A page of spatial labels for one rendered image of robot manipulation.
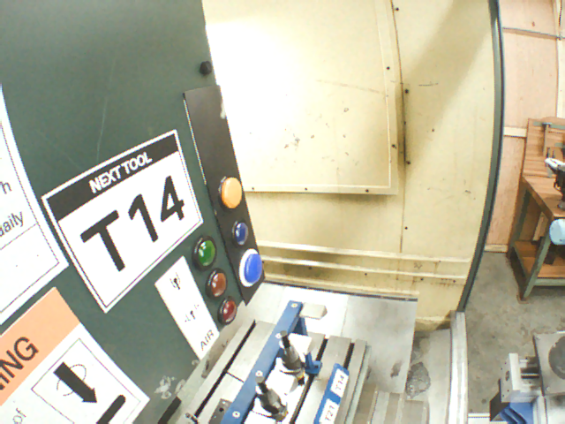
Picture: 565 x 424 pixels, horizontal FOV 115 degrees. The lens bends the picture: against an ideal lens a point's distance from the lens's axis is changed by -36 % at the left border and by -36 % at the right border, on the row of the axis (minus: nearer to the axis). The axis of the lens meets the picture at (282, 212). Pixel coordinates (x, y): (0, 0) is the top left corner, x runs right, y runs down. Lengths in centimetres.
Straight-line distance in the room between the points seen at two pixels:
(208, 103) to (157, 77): 5
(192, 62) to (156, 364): 21
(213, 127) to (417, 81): 73
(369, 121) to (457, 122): 28
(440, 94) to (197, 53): 76
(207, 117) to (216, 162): 4
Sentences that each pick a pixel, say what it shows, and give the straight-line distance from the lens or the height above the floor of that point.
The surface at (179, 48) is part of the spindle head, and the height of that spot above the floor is 181.
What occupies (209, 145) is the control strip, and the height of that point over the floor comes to 173.
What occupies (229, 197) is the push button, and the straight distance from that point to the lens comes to 23.
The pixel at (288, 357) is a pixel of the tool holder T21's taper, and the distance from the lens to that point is 61.
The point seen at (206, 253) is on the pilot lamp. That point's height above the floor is 166.
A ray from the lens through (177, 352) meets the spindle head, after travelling 22.
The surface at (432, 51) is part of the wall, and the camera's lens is 89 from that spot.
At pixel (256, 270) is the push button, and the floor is 160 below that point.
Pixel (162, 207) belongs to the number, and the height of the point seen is 171.
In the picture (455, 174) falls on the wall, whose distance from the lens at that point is 96.
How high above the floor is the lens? 177
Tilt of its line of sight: 27 degrees down
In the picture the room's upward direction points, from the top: 10 degrees counter-clockwise
